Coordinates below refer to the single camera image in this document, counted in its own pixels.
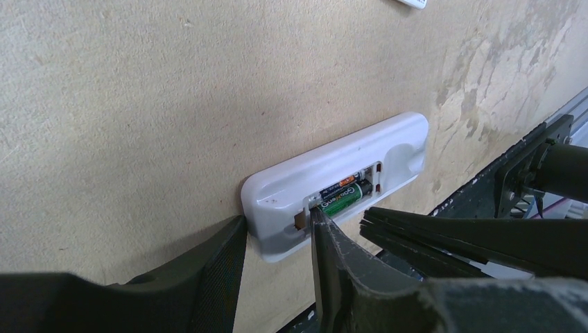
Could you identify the white battery cover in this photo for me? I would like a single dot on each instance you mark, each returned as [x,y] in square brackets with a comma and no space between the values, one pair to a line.
[416,4]

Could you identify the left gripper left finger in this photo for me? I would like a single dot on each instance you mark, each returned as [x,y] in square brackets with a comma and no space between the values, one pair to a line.
[195,292]

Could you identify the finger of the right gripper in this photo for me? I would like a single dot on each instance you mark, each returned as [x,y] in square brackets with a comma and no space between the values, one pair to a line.
[545,247]
[425,259]

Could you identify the white remote control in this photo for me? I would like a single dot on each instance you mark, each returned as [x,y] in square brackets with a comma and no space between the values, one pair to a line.
[277,201]

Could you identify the green black battery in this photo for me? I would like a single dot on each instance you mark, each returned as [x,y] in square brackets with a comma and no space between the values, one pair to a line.
[344,198]

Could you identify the aluminium frame rail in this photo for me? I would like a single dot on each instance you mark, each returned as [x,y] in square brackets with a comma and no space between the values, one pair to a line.
[557,206]

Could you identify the blue black battery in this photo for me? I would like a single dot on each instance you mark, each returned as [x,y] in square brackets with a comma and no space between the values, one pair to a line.
[360,175]

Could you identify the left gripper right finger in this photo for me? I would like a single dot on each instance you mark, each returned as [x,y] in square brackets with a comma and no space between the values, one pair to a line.
[356,291]

